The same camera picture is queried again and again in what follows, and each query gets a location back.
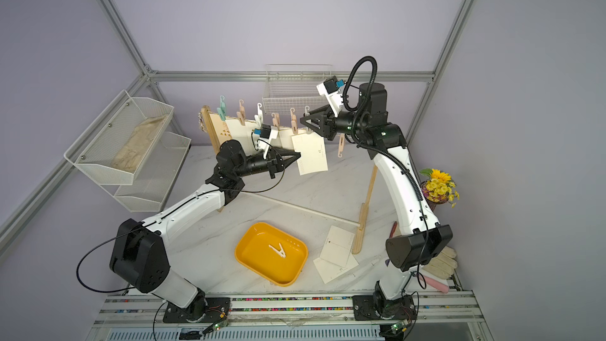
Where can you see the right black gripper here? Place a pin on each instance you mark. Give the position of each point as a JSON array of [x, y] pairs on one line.
[[329, 123]]

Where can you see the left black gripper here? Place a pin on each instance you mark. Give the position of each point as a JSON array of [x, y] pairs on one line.
[[274, 163]]

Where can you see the pink clothespin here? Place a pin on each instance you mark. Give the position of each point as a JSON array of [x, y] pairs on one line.
[[342, 142], [275, 120], [241, 114], [293, 121]]

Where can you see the white postcard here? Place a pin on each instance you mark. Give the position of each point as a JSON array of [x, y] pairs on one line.
[[251, 140], [313, 154], [285, 138], [329, 271], [337, 246], [274, 141], [238, 131]]

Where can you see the white clothespin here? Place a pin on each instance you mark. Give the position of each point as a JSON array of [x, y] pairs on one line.
[[259, 116], [280, 250]]

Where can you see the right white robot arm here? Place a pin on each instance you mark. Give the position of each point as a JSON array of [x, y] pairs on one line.
[[357, 108]]

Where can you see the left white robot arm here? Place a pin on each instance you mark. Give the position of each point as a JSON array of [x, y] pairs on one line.
[[139, 254]]

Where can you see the green clothespin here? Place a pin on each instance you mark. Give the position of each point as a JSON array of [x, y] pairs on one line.
[[222, 109]]

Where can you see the yellow plastic tray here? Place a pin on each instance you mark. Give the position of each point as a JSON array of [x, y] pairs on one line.
[[253, 252]]

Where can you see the purple vase with flowers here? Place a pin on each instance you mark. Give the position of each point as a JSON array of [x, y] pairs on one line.
[[439, 188]]

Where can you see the beige glove in shelf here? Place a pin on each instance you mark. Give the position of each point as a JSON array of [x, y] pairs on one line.
[[131, 155]]

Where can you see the purple pink scoop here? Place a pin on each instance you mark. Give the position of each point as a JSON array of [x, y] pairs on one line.
[[427, 281]]

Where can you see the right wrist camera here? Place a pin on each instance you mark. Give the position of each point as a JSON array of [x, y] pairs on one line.
[[333, 85]]

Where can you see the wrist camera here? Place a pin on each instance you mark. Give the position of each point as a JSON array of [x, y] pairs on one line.
[[264, 132], [333, 85]]

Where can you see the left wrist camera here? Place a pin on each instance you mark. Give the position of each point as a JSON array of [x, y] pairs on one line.
[[264, 132]]

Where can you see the white wire basket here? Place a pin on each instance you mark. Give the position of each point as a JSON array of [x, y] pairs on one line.
[[294, 86]]

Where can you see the wooden string rack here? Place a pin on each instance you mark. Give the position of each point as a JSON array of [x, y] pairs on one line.
[[207, 125]]

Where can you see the white mesh wall shelf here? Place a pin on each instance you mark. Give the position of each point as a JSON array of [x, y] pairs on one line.
[[147, 189]]

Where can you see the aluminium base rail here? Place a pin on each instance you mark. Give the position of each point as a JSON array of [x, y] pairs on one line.
[[333, 316]]

